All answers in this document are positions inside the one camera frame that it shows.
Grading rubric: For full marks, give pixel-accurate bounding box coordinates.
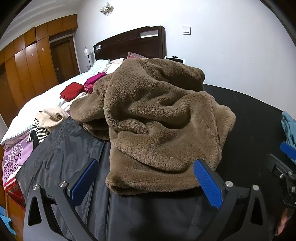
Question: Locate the brown fleece sweater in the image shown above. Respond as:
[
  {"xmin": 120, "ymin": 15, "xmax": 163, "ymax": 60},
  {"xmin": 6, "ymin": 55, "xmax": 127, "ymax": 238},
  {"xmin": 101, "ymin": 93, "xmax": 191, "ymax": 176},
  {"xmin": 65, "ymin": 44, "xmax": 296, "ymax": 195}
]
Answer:
[{"xmin": 70, "ymin": 59, "xmax": 236, "ymax": 195}]

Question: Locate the operator right hand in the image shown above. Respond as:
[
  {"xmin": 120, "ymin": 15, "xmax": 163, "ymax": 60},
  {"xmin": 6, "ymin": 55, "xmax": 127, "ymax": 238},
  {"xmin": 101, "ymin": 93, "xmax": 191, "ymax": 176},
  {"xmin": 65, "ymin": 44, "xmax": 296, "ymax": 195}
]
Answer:
[{"xmin": 275, "ymin": 208, "xmax": 295, "ymax": 235}]

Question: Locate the folded teal fleece garment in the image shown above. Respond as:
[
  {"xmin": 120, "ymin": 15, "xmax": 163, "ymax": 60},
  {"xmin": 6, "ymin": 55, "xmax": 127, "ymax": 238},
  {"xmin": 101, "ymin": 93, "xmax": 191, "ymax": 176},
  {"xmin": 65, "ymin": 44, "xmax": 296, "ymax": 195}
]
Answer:
[{"xmin": 280, "ymin": 111, "xmax": 296, "ymax": 148}]

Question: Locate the black satin work cloth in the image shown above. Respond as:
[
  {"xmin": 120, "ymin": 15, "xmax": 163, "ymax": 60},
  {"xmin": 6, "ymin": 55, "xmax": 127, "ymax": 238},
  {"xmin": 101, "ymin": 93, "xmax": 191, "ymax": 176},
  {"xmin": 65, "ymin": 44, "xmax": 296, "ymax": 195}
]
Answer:
[{"xmin": 16, "ymin": 82, "xmax": 295, "ymax": 240}]

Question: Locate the striped black white garment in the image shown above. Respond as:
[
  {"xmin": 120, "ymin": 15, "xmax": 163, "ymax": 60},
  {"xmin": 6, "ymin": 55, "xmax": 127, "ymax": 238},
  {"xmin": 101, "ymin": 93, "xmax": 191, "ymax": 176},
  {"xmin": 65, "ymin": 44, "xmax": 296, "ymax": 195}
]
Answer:
[{"xmin": 26, "ymin": 118, "xmax": 50, "ymax": 145}]

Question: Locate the purple floral bedspread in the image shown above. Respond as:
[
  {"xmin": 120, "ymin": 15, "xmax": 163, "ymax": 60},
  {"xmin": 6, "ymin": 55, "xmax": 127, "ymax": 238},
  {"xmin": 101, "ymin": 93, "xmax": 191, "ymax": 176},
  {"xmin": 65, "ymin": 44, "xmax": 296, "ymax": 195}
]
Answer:
[{"xmin": 3, "ymin": 135, "xmax": 34, "ymax": 207}]

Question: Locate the beige folded garment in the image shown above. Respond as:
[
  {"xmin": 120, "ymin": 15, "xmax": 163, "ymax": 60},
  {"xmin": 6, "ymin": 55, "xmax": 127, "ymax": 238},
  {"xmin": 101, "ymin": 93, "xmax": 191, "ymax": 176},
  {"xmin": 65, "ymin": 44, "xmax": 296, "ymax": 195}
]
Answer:
[{"xmin": 36, "ymin": 106, "xmax": 70, "ymax": 133}]

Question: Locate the white bed sheet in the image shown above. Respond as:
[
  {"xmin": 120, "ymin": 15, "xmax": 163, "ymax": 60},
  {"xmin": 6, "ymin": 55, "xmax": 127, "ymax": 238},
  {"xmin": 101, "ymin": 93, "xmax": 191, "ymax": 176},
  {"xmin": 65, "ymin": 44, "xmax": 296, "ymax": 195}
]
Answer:
[{"xmin": 1, "ymin": 58, "xmax": 125, "ymax": 146}]

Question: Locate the red folded garment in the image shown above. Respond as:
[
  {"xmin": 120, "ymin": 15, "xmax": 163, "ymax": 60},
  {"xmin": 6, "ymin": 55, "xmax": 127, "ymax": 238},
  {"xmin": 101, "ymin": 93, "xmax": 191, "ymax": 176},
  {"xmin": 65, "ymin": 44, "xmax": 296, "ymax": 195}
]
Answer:
[{"xmin": 60, "ymin": 82, "xmax": 84, "ymax": 102}]

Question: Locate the magenta folded garment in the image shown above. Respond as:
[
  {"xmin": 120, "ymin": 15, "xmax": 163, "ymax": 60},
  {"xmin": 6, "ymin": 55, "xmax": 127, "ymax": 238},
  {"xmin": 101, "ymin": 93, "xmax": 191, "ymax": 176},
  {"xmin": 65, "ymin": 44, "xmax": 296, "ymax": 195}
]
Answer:
[{"xmin": 84, "ymin": 72, "xmax": 106, "ymax": 94}]

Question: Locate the brown wooden door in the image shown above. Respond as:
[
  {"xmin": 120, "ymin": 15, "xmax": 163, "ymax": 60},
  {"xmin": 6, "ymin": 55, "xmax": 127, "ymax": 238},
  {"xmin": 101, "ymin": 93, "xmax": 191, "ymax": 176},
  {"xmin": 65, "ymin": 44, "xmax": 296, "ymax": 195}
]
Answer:
[{"xmin": 50, "ymin": 36, "xmax": 80, "ymax": 84}]

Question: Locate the orange wooden wardrobe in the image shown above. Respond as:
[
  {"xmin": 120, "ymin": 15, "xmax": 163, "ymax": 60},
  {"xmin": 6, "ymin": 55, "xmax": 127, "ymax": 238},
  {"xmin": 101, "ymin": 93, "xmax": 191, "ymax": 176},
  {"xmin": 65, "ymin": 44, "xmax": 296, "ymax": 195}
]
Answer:
[{"xmin": 1, "ymin": 14, "xmax": 78, "ymax": 126}]

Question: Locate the white tablet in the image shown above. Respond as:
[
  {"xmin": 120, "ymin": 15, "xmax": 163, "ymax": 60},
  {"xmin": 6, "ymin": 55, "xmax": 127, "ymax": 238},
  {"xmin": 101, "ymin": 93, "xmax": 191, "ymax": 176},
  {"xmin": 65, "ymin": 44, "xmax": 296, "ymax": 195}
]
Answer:
[{"xmin": 164, "ymin": 56, "xmax": 185, "ymax": 64}]

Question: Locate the white bedside lamp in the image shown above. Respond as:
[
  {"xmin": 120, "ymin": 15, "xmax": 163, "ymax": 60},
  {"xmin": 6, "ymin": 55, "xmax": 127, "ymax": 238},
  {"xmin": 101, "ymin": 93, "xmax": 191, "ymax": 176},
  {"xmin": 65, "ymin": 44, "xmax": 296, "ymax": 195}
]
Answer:
[{"xmin": 84, "ymin": 48, "xmax": 91, "ymax": 70}]

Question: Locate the pink striped pillow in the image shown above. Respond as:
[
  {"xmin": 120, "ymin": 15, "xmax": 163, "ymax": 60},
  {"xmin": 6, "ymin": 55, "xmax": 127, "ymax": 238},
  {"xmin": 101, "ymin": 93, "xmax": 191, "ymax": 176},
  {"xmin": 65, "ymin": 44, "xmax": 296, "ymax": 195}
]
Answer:
[{"xmin": 127, "ymin": 52, "xmax": 147, "ymax": 59}]

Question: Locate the dark wooden headboard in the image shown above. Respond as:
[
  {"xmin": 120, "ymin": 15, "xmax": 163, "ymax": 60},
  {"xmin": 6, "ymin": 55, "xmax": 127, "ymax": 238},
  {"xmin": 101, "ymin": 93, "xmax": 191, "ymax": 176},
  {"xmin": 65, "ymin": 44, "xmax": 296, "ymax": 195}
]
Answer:
[{"xmin": 93, "ymin": 26, "xmax": 167, "ymax": 60}]

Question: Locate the white wall switch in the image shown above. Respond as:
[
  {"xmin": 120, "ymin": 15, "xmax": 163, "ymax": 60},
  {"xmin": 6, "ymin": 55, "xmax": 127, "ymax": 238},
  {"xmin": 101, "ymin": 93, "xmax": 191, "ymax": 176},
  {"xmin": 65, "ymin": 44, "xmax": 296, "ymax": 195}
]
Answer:
[{"xmin": 182, "ymin": 26, "xmax": 191, "ymax": 35}]

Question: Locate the wall lamp fixture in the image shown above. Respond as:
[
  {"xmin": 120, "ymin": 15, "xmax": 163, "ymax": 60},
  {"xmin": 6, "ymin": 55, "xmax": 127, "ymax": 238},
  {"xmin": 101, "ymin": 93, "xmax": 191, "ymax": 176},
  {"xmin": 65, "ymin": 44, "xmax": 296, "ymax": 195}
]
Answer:
[{"xmin": 99, "ymin": 3, "xmax": 114, "ymax": 16}]

